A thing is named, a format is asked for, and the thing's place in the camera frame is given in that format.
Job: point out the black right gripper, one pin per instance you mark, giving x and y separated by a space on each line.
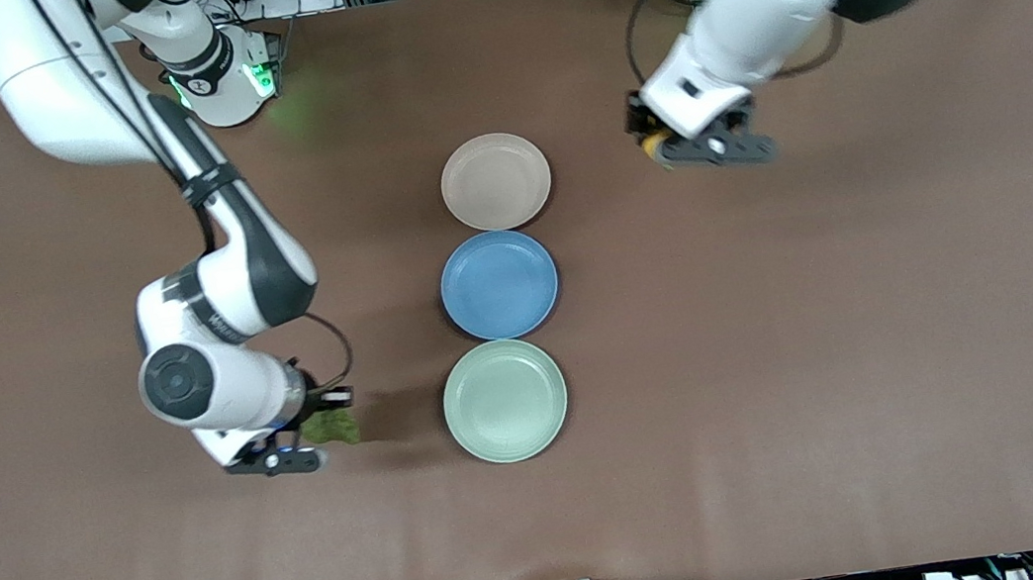
315 396

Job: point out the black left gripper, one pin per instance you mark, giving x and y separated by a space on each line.
637 125

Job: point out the green lettuce leaf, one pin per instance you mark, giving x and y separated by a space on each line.
335 429

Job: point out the yellow lemon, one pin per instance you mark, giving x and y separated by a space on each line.
653 147

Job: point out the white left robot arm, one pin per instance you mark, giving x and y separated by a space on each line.
743 40

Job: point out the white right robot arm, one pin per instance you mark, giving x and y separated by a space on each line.
51 92

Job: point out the beige round plate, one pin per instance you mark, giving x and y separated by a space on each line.
495 181

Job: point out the pale green round plate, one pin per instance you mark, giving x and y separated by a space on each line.
505 401

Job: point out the blue round plate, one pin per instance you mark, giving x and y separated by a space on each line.
499 284

